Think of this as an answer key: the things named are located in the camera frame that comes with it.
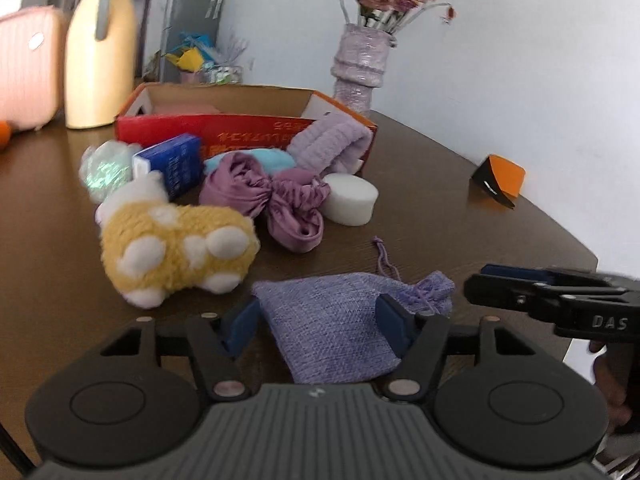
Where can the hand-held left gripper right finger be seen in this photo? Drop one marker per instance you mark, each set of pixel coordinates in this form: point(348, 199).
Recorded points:
point(395, 322)

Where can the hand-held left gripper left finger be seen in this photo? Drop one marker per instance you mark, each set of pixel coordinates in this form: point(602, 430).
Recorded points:
point(241, 327)

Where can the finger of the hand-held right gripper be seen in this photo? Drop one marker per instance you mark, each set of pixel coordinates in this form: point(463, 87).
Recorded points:
point(510, 295)
point(520, 271)

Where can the yellow plush toy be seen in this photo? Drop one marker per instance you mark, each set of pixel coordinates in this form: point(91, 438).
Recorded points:
point(165, 240)

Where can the purple satin cloth bundle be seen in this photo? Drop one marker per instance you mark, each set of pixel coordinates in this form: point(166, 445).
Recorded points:
point(290, 210)

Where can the blue paper pack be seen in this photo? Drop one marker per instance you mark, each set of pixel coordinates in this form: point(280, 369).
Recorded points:
point(172, 165)

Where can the red cardboard box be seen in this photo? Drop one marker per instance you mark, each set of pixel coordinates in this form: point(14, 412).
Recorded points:
point(240, 127)

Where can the person's right hand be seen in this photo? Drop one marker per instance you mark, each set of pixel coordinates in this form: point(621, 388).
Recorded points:
point(610, 385)

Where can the orange and black stand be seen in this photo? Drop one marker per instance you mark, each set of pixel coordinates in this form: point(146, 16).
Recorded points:
point(505, 172)

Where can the white round sponge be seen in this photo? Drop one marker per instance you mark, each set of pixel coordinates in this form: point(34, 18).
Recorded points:
point(350, 197)

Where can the blue plush toy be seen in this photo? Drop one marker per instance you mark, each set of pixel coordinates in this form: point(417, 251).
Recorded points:
point(272, 160)

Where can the lavender fuzzy cloth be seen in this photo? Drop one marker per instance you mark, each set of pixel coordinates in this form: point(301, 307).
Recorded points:
point(327, 142)

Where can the iridescent mesh bath pouf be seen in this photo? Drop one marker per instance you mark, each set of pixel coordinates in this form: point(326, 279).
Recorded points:
point(105, 170)

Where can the clear glass container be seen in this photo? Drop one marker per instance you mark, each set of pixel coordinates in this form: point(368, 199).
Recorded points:
point(215, 75)

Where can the lavender ceramic vase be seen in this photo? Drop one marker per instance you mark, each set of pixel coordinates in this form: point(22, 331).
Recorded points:
point(362, 65)

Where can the pale dried grass sprigs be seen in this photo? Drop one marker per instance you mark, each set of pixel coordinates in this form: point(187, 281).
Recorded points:
point(235, 50)

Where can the blue and yellow toy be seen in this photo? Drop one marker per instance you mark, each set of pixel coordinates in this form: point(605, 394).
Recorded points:
point(192, 52)

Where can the yellow thermos jug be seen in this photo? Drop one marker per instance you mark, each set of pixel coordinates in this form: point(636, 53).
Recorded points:
point(100, 85)

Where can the orange fruit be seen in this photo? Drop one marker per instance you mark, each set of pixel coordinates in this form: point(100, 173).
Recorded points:
point(4, 135)

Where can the grey refrigerator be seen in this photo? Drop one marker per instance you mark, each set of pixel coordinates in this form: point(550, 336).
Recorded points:
point(197, 10)

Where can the pink suitcase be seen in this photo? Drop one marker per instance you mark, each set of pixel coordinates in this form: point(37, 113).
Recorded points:
point(25, 70)

